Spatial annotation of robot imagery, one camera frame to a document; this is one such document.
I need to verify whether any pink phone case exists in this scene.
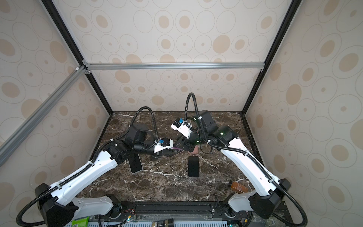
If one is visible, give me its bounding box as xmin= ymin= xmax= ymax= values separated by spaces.
xmin=189 ymin=146 xmax=199 ymax=155

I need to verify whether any phone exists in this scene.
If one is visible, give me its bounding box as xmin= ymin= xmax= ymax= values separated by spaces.
xmin=129 ymin=159 xmax=143 ymax=174
xmin=162 ymin=147 xmax=183 ymax=157

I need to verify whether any purple smartphone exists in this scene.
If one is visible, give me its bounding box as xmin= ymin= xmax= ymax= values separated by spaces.
xmin=188 ymin=156 xmax=199 ymax=178

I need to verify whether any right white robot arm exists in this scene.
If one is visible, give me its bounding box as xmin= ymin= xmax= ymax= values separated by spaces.
xmin=171 ymin=93 xmax=308 ymax=227

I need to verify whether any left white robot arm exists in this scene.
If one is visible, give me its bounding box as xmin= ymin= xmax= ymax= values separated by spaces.
xmin=16 ymin=107 xmax=174 ymax=227

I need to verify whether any amber bottle black cap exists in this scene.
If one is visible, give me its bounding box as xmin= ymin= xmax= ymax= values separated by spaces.
xmin=231 ymin=181 xmax=249 ymax=194

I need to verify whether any dark bottle at front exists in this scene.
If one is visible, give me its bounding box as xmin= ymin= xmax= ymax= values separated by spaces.
xmin=151 ymin=218 xmax=174 ymax=227

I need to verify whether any green packet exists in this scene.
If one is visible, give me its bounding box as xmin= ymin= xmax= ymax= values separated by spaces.
xmin=71 ymin=217 xmax=89 ymax=227

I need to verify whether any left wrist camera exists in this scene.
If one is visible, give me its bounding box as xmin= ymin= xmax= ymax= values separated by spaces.
xmin=154 ymin=138 xmax=174 ymax=153

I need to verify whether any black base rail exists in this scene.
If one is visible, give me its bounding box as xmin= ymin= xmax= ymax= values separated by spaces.
xmin=87 ymin=201 xmax=286 ymax=227

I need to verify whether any silver aluminium back rail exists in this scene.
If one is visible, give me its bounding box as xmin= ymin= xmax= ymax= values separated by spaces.
xmin=86 ymin=62 xmax=265 ymax=70

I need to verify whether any silver aluminium rail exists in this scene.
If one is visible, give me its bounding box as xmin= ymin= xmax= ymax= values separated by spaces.
xmin=1 ymin=66 xmax=86 ymax=165
xmin=86 ymin=62 xmax=265 ymax=70

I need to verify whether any silver aluminium left rail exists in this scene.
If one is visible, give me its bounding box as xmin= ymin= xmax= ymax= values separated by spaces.
xmin=1 ymin=66 xmax=86 ymax=165

